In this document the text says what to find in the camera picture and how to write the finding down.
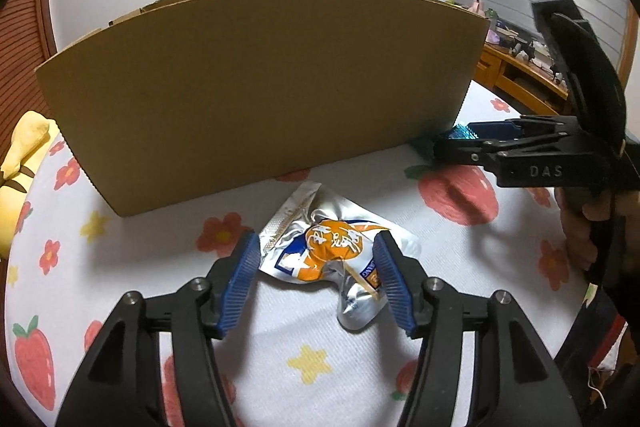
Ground yellow plush pillow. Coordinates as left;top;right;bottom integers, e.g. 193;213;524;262
0;111;61;258

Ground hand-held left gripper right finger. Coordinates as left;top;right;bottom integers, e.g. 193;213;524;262
372;231;583;427

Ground brown cardboard box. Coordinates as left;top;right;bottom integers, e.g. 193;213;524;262
35;0;492;219

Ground silver orange snack pouch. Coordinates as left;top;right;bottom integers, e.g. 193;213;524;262
257;182;422;332

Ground person's right forearm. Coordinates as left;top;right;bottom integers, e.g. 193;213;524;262
555;277;640;427

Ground wooden louvered wardrobe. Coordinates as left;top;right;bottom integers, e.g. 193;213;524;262
0;0;58;62

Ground white strawberry flower print sheet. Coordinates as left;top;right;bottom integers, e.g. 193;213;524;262
5;79;621;427

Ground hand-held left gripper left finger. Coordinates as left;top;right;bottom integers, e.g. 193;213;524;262
55;229;261;427

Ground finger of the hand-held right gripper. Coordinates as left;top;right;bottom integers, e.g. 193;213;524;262
452;116;583;144
432;133;586;168

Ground desk clutter pile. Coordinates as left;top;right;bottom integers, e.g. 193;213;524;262
342;0;566;78

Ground wooden desk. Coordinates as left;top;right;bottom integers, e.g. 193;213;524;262
472;42;576;115

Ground person's right hand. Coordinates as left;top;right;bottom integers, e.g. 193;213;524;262
557;187;613;273

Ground teal snack packet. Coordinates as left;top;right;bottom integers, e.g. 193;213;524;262
410;124;476;154

